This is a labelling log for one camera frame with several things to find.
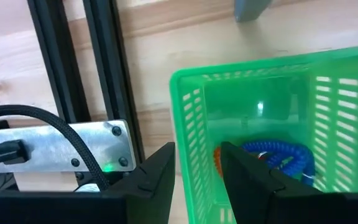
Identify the green plastic basket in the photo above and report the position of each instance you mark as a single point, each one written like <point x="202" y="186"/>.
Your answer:
<point x="259" y="93"/>

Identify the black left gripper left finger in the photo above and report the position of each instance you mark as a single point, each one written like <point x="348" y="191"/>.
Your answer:
<point x="154" y="193"/>

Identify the silver metal mounting plate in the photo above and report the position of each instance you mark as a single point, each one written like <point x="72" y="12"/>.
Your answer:
<point x="98" y="146"/>

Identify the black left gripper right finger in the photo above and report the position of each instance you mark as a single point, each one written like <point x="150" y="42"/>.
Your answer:
<point x="247" y="189"/>

